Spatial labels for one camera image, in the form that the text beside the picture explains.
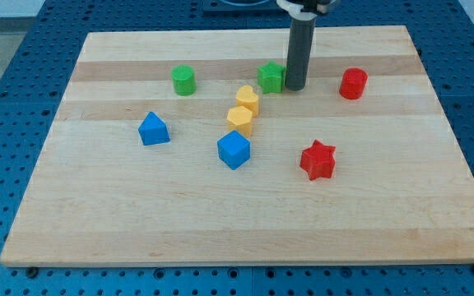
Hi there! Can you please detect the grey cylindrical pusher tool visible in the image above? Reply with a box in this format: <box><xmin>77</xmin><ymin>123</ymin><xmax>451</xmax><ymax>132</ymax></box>
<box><xmin>285</xmin><ymin>18</ymin><xmax>315</xmax><ymax>91</ymax></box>

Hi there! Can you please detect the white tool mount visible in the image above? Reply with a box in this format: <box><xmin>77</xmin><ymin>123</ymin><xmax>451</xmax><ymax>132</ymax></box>
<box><xmin>276</xmin><ymin>0</ymin><xmax>340</xmax><ymax>20</ymax></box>

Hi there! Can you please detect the green cylinder block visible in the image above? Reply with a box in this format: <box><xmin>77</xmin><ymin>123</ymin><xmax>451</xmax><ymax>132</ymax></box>
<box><xmin>171</xmin><ymin>65</ymin><xmax>197</xmax><ymax>96</ymax></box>

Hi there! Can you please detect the yellow heart block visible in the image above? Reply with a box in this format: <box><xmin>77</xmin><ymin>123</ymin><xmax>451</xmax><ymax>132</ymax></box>
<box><xmin>235</xmin><ymin>85</ymin><xmax>259</xmax><ymax>117</ymax></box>

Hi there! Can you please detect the green star block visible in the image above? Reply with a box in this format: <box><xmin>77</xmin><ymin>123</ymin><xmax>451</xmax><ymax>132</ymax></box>
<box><xmin>257</xmin><ymin>61</ymin><xmax>286</xmax><ymax>94</ymax></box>

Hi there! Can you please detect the red cylinder block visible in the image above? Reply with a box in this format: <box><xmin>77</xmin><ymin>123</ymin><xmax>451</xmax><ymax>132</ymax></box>
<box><xmin>339</xmin><ymin>67</ymin><xmax>368</xmax><ymax>99</ymax></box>

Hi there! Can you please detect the yellow hexagon block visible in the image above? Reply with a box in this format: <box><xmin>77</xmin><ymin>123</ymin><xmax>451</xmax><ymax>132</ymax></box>
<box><xmin>226</xmin><ymin>106</ymin><xmax>253</xmax><ymax>137</ymax></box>

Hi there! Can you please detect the red star block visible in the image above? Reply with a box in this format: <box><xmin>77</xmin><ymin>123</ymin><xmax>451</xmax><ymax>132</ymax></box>
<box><xmin>300</xmin><ymin>140</ymin><xmax>336</xmax><ymax>181</ymax></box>

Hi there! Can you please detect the blue cube block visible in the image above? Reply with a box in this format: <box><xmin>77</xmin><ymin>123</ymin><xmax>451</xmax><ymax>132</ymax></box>
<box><xmin>217</xmin><ymin>131</ymin><xmax>251</xmax><ymax>170</ymax></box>

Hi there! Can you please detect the wooden board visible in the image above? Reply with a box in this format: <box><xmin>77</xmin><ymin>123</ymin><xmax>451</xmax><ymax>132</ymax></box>
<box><xmin>0</xmin><ymin>25</ymin><xmax>474</xmax><ymax>267</ymax></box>

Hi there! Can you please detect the blue pentagon block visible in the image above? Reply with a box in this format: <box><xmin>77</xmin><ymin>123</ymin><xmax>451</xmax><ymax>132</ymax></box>
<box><xmin>138</xmin><ymin>112</ymin><xmax>170</xmax><ymax>146</ymax></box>

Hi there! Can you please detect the dark blue base plate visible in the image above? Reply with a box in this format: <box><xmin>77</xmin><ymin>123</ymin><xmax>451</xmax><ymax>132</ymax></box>
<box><xmin>202</xmin><ymin>0</ymin><xmax>283</xmax><ymax>16</ymax></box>

